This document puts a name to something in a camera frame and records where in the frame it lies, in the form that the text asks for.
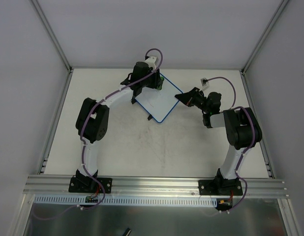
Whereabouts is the green bone-shaped eraser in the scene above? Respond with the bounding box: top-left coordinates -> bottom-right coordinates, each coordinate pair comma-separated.
157,77 -> 164,90

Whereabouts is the blue-framed whiteboard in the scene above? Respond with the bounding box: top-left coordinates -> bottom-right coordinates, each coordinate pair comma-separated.
135,73 -> 183,123

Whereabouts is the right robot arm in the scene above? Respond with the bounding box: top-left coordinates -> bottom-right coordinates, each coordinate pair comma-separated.
175,87 -> 262,195

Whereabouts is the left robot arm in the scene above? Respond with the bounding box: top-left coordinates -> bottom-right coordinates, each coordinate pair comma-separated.
75,61 -> 163,192

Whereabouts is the black object bottom edge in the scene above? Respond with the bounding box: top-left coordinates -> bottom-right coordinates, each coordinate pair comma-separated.
122,228 -> 131,236

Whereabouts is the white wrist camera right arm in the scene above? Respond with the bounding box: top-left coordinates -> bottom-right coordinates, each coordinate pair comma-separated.
200,78 -> 210,90

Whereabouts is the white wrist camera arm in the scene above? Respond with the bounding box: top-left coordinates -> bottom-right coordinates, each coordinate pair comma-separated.
144,56 -> 158,70
200,78 -> 210,90

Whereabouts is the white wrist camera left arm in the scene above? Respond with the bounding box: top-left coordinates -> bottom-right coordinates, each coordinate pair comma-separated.
144,56 -> 158,70

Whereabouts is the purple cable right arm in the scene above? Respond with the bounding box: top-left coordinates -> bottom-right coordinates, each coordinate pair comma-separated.
203,76 -> 253,217

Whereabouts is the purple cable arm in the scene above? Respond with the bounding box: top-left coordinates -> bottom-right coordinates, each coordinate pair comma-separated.
31,48 -> 164,220
203,76 -> 253,217

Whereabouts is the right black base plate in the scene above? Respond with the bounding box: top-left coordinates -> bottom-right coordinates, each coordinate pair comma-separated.
198,178 -> 243,196

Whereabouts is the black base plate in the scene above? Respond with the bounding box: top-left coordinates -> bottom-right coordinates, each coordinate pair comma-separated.
198,178 -> 243,196
68,176 -> 113,194

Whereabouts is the aluminium mounting rail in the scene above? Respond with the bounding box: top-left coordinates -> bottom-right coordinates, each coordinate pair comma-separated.
23,175 -> 290,199

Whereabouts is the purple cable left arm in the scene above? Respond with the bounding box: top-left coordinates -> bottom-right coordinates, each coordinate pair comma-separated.
31,48 -> 164,220

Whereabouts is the aluminium corner post left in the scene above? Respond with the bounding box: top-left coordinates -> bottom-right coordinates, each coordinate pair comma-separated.
30,0 -> 72,72

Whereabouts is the aluminium corner post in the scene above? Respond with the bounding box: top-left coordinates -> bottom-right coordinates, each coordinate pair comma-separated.
241,0 -> 290,74
30,0 -> 72,72

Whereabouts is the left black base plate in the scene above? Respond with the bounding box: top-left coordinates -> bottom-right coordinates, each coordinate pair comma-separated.
68,176 -> 113,194

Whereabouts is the aluminium corner post right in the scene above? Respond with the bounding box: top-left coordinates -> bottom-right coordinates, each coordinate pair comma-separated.
241,0 -> 290,74

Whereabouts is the white slotted cable duct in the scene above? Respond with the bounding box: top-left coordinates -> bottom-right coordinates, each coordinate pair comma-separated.
33,194 -> 217,207

